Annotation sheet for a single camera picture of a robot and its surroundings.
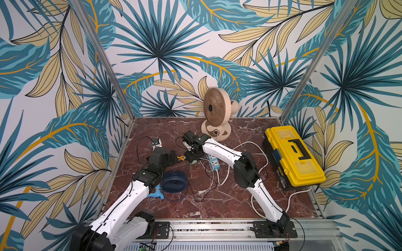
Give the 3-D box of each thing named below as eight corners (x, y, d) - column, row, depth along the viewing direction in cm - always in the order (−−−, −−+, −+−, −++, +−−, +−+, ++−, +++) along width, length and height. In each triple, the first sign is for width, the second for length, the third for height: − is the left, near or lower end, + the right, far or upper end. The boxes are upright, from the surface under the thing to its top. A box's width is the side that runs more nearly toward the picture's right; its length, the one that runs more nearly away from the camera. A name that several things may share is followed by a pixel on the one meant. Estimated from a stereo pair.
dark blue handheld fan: (163, 201, 84) (158, 193, 73) (167, 176, 92) (163, 166, 82) (187, 201, 84) (185, 193, 73) (188, 177, 92) (187, 166, 82)
